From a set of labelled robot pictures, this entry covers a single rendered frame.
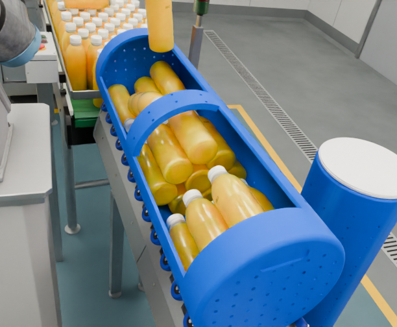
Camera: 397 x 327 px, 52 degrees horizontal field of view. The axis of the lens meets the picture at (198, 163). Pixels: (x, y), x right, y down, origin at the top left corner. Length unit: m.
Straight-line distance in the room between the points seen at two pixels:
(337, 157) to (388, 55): 3.96
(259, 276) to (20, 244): 0.48
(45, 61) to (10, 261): 0.72
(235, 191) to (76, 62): 0.96
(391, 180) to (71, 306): 1.42
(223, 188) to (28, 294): 0.51
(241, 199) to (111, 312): 1.33
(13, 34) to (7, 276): 0.50
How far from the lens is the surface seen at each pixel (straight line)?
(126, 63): 1.31
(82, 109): 1.50
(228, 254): 0.61
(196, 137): 0.86
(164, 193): 0.92
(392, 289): 2.47
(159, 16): 1.13
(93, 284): 2.05
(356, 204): 1.15
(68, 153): 1.92
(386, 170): 1.26
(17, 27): 0.95
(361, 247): 1.27
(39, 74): 1.44
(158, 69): 1.25
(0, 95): 0.83
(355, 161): 1.24
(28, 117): 0.98
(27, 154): 0.86
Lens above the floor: 1.65
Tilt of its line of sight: 36 degrees down
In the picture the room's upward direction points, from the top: 10 degrees clockwise
